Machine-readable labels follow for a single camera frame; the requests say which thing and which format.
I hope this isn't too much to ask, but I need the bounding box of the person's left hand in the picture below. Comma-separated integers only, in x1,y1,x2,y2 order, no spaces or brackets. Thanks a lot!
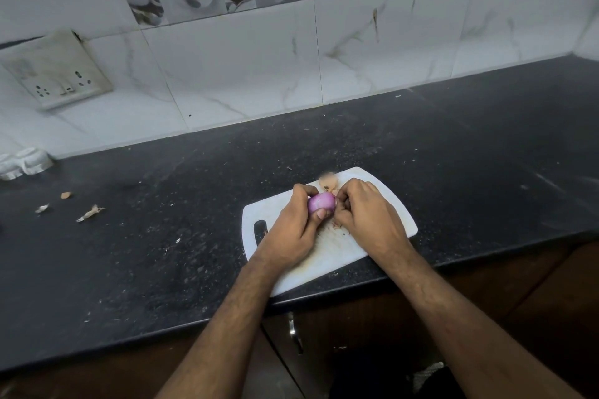
252,184,332,271

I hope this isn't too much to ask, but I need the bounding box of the person's right hand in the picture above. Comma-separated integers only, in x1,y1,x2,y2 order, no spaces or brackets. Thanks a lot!
332,178,412,266

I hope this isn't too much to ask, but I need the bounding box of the purple peeled onion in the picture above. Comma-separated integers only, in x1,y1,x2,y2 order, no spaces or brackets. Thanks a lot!
307,192,337,217

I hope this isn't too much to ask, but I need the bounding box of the person's left forearm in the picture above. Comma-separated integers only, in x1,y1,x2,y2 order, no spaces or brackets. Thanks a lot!
156,257,286,399

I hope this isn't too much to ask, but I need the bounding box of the person's right forearm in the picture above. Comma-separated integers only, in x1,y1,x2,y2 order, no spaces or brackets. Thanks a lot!
383,244,583,399

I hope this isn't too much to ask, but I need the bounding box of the white plastic cutting board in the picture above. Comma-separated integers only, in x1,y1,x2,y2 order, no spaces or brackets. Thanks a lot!
241,167,419,298

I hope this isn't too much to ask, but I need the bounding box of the brown onion peel piece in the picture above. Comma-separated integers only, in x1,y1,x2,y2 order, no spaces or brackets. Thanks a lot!
318,172,340,195

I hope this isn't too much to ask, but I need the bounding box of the long garlic peel scrap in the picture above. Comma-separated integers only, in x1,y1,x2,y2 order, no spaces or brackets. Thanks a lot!
76,204,105,223

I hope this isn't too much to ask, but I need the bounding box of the metal cabinet door handle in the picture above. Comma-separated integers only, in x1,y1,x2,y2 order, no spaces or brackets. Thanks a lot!
287,313,304,355

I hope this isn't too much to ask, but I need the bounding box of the white wall power socket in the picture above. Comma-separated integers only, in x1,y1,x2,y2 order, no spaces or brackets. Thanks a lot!
0,29,114,110

